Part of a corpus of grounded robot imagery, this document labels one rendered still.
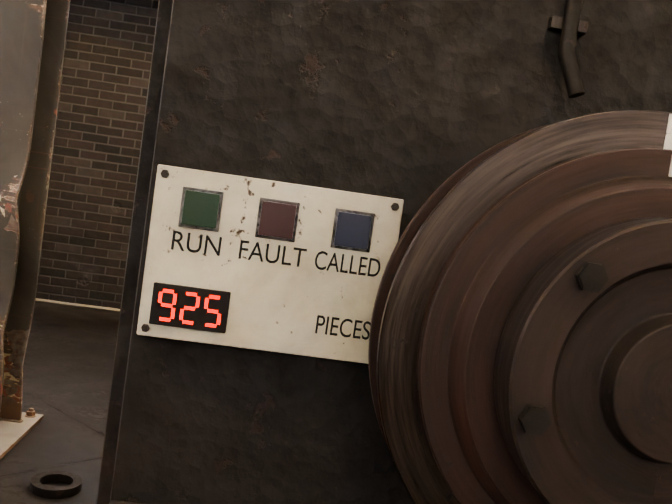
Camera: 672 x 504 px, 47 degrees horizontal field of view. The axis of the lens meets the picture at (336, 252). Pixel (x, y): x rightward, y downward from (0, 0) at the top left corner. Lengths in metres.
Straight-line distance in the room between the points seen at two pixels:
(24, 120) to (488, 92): 2.70
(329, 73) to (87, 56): 6.27
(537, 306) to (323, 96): 0.34
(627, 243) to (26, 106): 2.95
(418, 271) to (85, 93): 6.42
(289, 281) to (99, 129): 6.20
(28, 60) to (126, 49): 3.64
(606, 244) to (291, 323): 0.34
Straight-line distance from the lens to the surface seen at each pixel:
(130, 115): 6.92
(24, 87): 3.39
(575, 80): 0.86
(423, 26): 0.86
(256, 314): 0.82
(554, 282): 0.63
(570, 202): 0.69
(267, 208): 0.80
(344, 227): 0.80
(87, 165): 6.97
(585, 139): 0.73
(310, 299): 0.81
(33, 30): 3.42
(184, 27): 0.85
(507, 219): 0.68
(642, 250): 0.66
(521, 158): 0.71
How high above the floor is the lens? 1.23
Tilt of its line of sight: 4 degrees down
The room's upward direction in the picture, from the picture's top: 8 degrees clockwise
